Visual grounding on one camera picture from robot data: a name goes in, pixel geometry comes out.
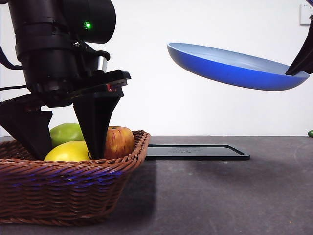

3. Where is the yellow lemon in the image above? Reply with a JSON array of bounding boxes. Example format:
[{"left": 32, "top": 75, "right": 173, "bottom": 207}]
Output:
[{"left": 44, "top": 141, "right": 91, "bottom": 162}]

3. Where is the blue round plate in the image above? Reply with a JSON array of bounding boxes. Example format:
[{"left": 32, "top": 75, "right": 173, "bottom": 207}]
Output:
[{"left": 167, "top": 42, "right": 310, "bottom": 92}]

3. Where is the brown wicker basket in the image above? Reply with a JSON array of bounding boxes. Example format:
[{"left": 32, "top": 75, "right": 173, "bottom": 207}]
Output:
[{"left": 0, "top": 130, "right": 152, "bottom": 226}]

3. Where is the green apple with stem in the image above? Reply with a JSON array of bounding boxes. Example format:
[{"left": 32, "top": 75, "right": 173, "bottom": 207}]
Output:
[{"left": 49, "top": 123, "right": 85, "bottom": 148}]

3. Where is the red yellow apple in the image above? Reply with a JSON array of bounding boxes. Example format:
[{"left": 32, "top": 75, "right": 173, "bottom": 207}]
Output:
[{"left": 104, "top": 126, "right": 135, "bottom": 160}]

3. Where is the black flat tray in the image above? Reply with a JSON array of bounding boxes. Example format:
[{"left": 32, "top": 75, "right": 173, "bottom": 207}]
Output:
[{"left": 145, "top": 143, "right": 251, "bottom": 161}]

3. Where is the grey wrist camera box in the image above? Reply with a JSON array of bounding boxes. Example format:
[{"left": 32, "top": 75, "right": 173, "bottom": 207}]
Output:
[{"left": 94, "top": 55, "right": 110, "bottom": 73}]

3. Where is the white wall socket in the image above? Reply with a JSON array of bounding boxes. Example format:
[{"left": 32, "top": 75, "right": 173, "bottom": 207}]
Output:
[{"left": 300, "top": 4, "right": 310, "bottom": 25}]

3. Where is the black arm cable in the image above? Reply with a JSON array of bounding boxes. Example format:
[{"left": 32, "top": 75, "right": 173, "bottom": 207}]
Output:
[{"left": 0, "top": 84, "right": 29, "bottom": 92}]

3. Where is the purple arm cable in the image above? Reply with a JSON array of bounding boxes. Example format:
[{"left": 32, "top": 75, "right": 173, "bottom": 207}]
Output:
[{"left": 0, "top": 44, "right": 24, "bottom": 71}]

